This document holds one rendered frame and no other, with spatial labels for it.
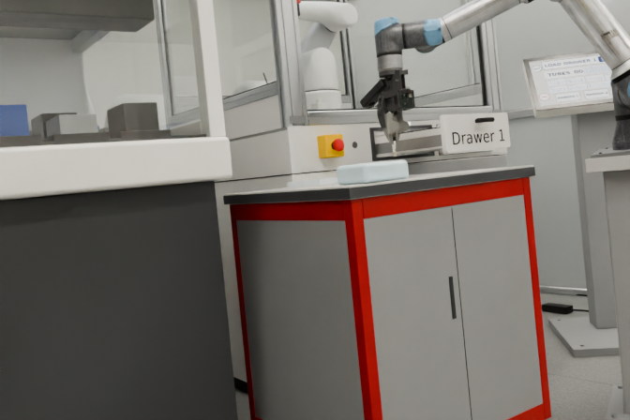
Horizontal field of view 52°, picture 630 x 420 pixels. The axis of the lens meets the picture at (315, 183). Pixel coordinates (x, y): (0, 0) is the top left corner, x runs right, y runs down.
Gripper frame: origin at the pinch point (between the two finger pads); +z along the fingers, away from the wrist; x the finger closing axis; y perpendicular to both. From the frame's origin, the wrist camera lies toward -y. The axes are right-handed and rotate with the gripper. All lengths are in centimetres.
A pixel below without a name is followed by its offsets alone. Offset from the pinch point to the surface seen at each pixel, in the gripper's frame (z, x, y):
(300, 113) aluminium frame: -11.2, -14.3, -24.0
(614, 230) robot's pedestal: 32, 41, 44
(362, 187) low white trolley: 12, -46, 33
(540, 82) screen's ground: -21, 105, -12
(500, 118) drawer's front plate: -4.0, 34.7, 14.5
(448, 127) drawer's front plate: -1.9, 11.4, 12.3
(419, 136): -0.7, 12.8, -0.2
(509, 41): -57, 188, -76
